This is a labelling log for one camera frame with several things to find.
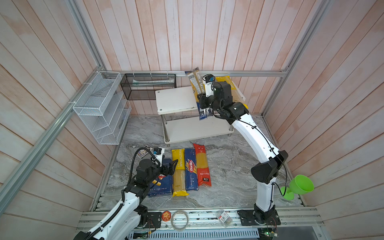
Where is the yellow Pastatime spaghetti bag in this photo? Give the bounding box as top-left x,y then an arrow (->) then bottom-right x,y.
172,149 -> 189,197
216,76 -> 249,110

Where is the blue Barilla spaghetti box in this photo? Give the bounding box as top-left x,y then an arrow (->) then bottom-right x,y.
185,148 -> 199,191

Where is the clear blue spaghetti bag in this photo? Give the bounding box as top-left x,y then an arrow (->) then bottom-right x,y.
185,68 -> 213,120

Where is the red spaghetti bag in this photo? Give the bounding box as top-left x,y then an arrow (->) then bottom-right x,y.
194,144 -> 212,187

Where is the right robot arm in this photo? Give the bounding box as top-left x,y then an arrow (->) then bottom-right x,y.
198,82 -> 288,226

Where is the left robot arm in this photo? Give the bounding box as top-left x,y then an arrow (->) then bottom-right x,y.
75,159 -> 178,240

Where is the white two-tier shelf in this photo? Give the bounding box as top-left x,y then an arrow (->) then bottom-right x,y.
155,87 -> 235,146

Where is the blue Barilla rigatoni box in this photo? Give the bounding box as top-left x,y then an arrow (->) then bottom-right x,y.
148,174 -> 173,197

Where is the small card on floor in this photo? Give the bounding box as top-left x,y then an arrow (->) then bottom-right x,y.
137,145 -> 154,159

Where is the red round sticker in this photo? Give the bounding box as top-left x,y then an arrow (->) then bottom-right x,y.
162,211 -> 172,222

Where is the small clear plastic box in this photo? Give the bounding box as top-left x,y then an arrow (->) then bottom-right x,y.
216,209 -> 233,228

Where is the green round object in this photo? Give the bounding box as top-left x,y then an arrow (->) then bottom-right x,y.
281,175 -> 315,201

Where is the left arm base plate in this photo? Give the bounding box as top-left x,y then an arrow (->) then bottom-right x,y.
137,212 -> 162,229

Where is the clear tape ring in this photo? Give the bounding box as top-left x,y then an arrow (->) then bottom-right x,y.
170,210 -> 190,232

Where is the black wire mesh basket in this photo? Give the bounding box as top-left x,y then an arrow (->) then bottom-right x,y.
120,73 -> 177,101

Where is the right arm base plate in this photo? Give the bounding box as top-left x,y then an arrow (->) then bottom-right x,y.
237,209 -> 281,226

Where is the white wire mesh organizer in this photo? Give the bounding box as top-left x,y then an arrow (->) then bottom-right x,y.
73,71 -> 132,145

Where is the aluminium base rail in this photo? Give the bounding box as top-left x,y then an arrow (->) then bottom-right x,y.
75,206 -> 325,233

